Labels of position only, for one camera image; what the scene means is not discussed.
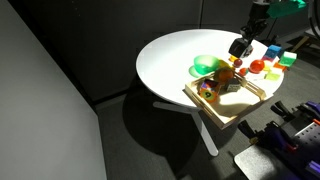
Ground colourful number cube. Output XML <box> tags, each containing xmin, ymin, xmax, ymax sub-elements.
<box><xmin>197</xmin><ymin>78</ymin><xmax>221</xmax><ymax>103</ymax></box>

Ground yellow banana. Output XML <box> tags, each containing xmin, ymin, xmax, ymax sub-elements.
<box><xmin>218</xmin><ymin>59</ymin><xmax>231</xmax><ymax>70</ymax></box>

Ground dark red plum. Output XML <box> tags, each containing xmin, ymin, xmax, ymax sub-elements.
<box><xmin>233</xmin><ymin>58</ymin><xmax>244</xmax><ymax>69</ymax></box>

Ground grey dice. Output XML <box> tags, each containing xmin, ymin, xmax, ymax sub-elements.
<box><xmin>224</xmin><ymin>78</ymin><xmax>242</xmax><ymax>94</ymax></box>

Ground blue cube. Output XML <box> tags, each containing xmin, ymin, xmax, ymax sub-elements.
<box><xmin>265</xmin><ymin>44</ymin><xmax>283</xmax><ymax>60</ymax></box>

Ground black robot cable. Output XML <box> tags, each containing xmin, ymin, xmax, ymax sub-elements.
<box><xmin>307</xmin><ymin>0</ymin><xmax>320</xmax><ymax>35</ymax></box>

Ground orange fruit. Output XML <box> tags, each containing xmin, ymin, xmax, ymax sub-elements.
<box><xmin>213</xmin><ymin>67</ymin><xmax>235</xmax><ymax>85</ymax></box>

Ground green plastic bowl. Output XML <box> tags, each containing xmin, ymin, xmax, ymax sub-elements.
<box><xmin>193</xmin><ymin>54</ymin><xmax>221</xmax><ymax>75</ymax></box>

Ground purple clamp with orange tips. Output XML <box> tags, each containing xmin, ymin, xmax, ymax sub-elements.
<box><xmin>262</xmin><ymin>121</ymin><xmax>300</xmax><ymax>152</ymax></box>

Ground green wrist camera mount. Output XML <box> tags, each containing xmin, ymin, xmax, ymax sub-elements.
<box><xmin>266</xmin><ymin>0</ymin><xmax>307</xmax><ymax>19</ymax></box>

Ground pink block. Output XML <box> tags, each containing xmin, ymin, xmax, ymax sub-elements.
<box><xmin>262</xmin><ymin>54</ymin><xmax>275</xmax><ymax>63</ymax></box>

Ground orange block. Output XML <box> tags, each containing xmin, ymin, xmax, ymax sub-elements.
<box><xmin>273</xmin><ymin>61</ymin><xmax>288</xmax><ymax>71</ymax></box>

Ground wooden slatted tray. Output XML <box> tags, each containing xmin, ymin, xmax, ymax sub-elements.
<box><xmin>183</xmin><ymin>71</ymin><xmax>268</xmax><ymax>130</ymax></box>

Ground black perforated breadboard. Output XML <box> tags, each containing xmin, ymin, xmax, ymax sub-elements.
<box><xmin>285</xmin><ymin>121</ymin><xmax>320</xmax><ymax>180</ymax></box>

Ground black clamp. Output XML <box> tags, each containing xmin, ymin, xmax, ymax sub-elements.
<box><xmin>237</xmin><ymin>119</ymin><xmax>261</xmax><ymax>140</ymax></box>
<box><xmin>270</xmin><ymin>101</ymin><xmax>298</xmax><ymax>121</ymax></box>

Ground light green cube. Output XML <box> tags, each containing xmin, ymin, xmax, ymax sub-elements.
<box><xmin>264</xmin><ymin>67</ymin><xmax>284</xmax><ymax>81</ymax></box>

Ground black and white dice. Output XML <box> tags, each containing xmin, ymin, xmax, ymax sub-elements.
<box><xmin>228</xmin><ymin>37</ymin><xmax>254</xmax><ymax>59</ymax></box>

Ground red tomato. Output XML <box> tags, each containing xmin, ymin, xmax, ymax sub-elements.
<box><xmin>248</xmin><ymin>59</ymin><xmax>266</xmax><ymax>75</ymax></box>

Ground side table with wooden leg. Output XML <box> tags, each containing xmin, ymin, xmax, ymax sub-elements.
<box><xmin>292</xmin><ymin>24</ymin><xmax>320</xmax><ymax>52</ymax></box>

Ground grey metal plate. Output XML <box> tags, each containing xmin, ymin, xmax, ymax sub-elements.
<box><xmin>233</xmin><ymin>144</ymin><xmax>288</xmax><ymax>180</ymax></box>

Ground white table base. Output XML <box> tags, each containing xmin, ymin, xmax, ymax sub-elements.
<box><xmin>152</xmin><ymin>100</ymin><xmax>220</xmax><ymax>157</ymax></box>

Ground small red strawberry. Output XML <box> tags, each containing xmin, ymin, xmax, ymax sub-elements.
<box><xmin>238</xmin><ymin>67</ymin><xmax>250</xmax><ymax>77</ymax></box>

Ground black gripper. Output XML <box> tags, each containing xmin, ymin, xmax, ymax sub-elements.
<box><xmin>239</xmin><ymin>2</ymin><xmax>270</xmax><ymax>42</ymax></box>

